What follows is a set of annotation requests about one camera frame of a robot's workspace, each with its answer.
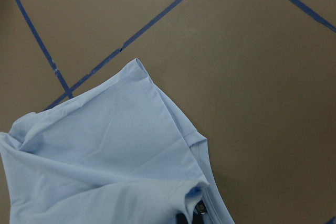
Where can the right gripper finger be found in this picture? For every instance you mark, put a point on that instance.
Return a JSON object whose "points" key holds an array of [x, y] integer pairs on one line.
{"points": [[181, 219]]}

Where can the light blue t-shirt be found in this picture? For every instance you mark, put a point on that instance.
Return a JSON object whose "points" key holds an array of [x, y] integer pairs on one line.
{"points": [[122, 152]]}

